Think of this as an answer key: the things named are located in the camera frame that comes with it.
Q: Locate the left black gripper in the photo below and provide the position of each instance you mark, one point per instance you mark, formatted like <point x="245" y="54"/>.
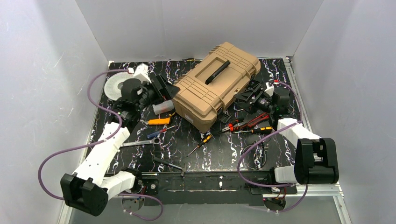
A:
<point x="159" y="88"/>

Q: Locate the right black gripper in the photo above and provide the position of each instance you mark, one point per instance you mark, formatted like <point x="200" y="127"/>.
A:
<point x="255" y="94"/>

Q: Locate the tan plastic tool box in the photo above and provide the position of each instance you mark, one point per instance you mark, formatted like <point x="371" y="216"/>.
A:
<point x="208" y="89"/>

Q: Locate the long black yellow screwdriver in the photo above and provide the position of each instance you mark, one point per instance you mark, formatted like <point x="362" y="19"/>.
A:
<point x="263" y="130"/>

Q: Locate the small black yellow screwdriver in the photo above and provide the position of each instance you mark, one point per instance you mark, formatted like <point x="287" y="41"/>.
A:
<point x="201" y="143"/>

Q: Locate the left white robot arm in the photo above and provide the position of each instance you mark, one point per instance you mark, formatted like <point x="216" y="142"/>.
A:
<point x="87" y="189"/>

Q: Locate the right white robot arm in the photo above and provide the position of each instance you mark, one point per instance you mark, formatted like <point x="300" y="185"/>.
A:
<point x="316" y="157"/>

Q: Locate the clear plastic parts box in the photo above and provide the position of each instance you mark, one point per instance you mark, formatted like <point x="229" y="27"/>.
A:
<point x="163" y="107"/>

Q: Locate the red black utility knife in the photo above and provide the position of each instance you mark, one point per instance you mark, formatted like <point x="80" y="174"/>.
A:
<point x="252" y="123"/>

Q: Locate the red needle nose pliers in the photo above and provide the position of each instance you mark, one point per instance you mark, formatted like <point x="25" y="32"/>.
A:
<point x="231" y="126"/>

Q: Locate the orange utility knife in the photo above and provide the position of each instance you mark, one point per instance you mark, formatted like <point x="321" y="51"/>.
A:
<point x="164" y="121"/>

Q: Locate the blue red screwdriver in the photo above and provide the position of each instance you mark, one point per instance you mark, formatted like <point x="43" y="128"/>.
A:
<point x="155" y="134"/>

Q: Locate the silver combination wrench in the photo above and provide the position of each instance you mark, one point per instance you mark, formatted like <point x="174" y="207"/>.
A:
<point x="155" y="141"/>

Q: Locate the white perforated round disc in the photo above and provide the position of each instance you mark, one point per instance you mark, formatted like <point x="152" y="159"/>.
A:
<point x="114" y="84"/>

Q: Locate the small black hammer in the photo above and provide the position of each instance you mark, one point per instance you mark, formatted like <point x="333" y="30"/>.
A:
<point x="181" y="168"/>

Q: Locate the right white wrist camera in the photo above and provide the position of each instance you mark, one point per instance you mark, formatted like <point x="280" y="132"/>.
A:
<point x="270" y="87"/>

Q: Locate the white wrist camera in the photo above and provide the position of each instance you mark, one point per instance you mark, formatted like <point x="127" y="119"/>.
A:
<point x="141" y="73"/>
<point x="270" y="87"/>

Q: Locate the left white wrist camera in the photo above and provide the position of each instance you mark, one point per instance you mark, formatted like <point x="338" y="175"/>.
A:
<point x="141" y="73"/>

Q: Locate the black handled pliers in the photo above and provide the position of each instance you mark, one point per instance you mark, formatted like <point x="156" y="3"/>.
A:
<point x="257" y="157"/>

